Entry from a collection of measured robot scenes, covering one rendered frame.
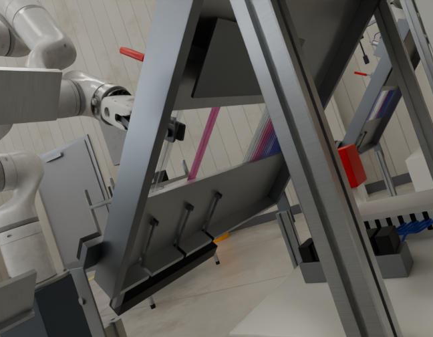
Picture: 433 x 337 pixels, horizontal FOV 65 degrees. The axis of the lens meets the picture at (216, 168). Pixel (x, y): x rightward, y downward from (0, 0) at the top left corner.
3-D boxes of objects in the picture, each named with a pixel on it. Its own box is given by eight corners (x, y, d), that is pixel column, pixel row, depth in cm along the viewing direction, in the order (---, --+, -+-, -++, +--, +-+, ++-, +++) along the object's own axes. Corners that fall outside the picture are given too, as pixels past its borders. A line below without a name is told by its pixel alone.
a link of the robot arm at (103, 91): (90, 83, 67) (99, 86, 65) (126, 83, 73) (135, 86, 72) (87, 124, 70) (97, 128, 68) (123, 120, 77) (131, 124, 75)
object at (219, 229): (119, 295, 68) (98, 272, 72) (274, 205, 120) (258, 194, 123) (121, 291, 68) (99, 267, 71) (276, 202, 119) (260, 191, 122)
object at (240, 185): (113, 282, 69) (103, 272, 70) (270, 198, 120) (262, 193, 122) (132, 208, 60) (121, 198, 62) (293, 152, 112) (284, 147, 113)
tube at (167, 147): (136, 251, 75) (133, 248, 75) (141, 249, 76) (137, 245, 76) (208, 9, 52) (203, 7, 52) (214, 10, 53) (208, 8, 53)
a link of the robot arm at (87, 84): (86, 84, 66) (125, 81, 73) (51, 69, 73) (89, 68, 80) (87, 126, 70) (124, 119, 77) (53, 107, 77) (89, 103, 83)
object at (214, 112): (172, 233, 83) (168, 229, 83) (176, 231, 84) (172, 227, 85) (248, 16, 60) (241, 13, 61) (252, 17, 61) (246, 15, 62)
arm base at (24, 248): (-14, 305, 98) (-34, 244, 98) (39, 279, 116) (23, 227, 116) (33, 293, 92) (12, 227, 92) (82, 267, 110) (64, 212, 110)
